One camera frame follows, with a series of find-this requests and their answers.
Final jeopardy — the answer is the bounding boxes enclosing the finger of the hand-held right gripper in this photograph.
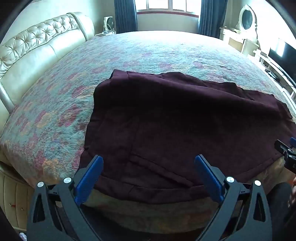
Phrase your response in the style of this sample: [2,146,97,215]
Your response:
[274,137,296,175]

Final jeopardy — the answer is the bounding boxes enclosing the person's right hand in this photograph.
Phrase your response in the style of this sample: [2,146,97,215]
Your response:
[289,177,296,207]

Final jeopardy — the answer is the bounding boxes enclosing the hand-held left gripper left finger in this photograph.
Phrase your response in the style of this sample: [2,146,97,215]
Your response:
[26,155,104,241]

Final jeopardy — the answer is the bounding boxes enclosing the blue curtain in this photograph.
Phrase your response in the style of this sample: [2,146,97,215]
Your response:
[114,0,138,34]
[198,0,228,39]

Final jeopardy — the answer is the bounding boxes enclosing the white fan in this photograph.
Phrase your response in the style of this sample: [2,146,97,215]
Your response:
[103,16,115,32]

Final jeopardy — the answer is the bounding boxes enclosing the black television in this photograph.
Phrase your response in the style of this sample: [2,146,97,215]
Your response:
[268,40,296,83]

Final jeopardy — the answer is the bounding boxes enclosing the cream dressing table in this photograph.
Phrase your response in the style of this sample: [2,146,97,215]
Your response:
[219,26,262,56]

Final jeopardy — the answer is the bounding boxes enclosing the cream padded bed base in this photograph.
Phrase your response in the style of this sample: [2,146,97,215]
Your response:
[0,160,58,232]

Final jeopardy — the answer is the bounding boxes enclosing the white television stand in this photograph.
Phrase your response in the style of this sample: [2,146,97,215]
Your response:
[253,49,296,102]

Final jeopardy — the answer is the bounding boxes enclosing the oval vanity mirror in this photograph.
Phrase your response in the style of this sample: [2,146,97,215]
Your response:
[236,4,258,32]

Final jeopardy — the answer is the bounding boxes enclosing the dark maroon pants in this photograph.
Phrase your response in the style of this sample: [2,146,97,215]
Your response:
[80,69,294,204]

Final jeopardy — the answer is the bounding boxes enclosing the floral bed blanket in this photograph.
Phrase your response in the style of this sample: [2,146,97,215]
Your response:
[0,30,296,232]

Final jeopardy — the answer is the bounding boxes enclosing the window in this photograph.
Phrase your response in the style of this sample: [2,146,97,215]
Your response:
[135,0,203,15]

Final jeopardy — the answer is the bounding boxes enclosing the cream tufted leather headboard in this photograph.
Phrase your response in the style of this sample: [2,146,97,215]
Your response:
[0,12,95,112]

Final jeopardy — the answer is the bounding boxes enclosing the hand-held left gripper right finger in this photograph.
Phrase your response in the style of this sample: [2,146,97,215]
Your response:
[194,154,273,241]

